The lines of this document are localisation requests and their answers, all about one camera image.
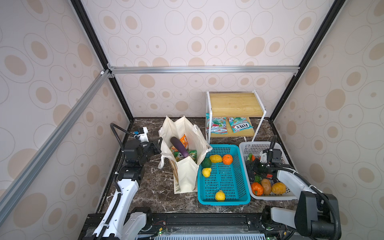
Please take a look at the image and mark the purple eggplant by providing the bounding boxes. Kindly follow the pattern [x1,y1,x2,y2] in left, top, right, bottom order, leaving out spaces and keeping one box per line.
[170,137,189,158]

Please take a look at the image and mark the floral cream grocery tote bag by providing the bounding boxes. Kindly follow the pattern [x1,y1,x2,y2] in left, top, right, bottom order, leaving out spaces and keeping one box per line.
[158,117,213,194]

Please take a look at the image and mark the orange pink snack bag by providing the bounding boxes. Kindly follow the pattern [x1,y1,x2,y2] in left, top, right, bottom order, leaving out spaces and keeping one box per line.
[171,135,189,152]

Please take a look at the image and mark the green yellow snack bag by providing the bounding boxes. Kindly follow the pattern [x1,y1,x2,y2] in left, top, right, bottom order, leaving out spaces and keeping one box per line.
[174,150,197,163]

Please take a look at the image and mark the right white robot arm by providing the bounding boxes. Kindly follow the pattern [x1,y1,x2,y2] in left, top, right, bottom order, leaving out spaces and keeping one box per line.
[251,148,342,240]

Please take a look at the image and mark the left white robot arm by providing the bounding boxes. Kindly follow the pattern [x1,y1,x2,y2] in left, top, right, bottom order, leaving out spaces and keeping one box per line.
[83,138,163,240]

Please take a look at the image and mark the green Fox's candy bag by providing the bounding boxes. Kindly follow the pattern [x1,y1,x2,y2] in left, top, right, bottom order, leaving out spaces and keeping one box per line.
[228,117,253,133]

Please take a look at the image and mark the green red candy bag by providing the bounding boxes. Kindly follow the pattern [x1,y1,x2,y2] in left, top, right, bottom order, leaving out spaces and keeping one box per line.
[211,118,228,135]

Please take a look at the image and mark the brown potato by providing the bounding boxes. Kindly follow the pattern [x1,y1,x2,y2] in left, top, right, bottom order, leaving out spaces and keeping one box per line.
[261,179,272,196]

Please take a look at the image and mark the white plastic basket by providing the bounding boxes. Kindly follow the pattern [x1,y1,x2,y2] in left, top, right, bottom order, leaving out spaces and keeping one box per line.
[239,142,298,201]

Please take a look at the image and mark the yellow pepper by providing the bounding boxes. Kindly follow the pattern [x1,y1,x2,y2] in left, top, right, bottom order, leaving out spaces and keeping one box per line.
[272,182,287,195]

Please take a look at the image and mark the orange bell pepper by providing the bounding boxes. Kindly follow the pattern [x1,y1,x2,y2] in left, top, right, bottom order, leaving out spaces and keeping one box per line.
[251,182,264,196]

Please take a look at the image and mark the orange fruit in teal basket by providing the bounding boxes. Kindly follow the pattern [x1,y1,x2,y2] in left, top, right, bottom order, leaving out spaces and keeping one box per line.
[222,154,234,166]

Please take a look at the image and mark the green lime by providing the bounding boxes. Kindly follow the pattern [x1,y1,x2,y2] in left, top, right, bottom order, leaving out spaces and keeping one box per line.
[201,158,212,169]

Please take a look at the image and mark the teal plastic basket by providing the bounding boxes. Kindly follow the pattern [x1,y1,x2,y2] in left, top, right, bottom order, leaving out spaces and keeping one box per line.
[197,144,251,206]

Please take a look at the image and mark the yellow lemon top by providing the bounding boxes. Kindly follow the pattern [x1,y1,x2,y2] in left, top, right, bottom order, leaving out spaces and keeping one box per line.
[209,155,223,164]

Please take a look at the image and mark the yellow lemon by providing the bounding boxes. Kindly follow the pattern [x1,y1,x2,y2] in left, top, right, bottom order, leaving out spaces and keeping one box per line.
[209,155,223,164]
[215,190,226,202]

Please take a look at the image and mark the yellow lemon front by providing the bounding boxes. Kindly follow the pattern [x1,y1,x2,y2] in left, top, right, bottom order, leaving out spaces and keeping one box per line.
[215,190,226,202]

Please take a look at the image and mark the white wooden two-tier shelf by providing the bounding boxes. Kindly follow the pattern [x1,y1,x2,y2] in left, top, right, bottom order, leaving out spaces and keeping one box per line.
[206,90,267,143]

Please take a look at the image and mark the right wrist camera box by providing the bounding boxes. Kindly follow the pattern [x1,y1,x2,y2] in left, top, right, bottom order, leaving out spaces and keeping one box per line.
[260,152,268,164]

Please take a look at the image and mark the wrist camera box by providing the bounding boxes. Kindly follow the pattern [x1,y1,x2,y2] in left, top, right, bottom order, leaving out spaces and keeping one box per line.
[260,152,268,164]
[134,127,149,143]

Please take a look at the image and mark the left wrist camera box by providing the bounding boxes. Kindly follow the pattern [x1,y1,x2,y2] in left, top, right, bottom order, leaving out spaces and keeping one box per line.
[134,127,149,143]

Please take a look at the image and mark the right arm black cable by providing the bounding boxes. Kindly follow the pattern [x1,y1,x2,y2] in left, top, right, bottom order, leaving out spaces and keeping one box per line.
[268,134,343,240]

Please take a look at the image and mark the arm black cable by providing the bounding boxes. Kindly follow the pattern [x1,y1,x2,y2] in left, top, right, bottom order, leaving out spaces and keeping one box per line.
[109,122,136,193]
[268,134,343,240]

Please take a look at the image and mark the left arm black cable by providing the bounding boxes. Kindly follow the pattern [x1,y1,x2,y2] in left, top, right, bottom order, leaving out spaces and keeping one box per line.
[109,122,136,193]

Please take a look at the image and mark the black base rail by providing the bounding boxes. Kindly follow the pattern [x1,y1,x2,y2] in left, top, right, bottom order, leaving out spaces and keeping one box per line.
[77,211,338,240]

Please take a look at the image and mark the aluminium horizontal rail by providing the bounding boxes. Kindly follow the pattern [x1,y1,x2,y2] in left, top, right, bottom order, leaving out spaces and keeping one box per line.
[102,65,300,76]

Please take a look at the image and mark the aluminium diagonal rail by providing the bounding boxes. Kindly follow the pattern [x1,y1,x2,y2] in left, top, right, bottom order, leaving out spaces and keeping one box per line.
[1,70,112,225]

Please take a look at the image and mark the black corner frame post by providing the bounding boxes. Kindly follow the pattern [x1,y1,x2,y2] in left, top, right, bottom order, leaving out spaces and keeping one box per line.
[70,0,135,123]

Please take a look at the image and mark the black right corner post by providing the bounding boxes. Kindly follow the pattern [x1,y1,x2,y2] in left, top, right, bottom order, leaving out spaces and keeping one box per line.
[269,0,347,124]

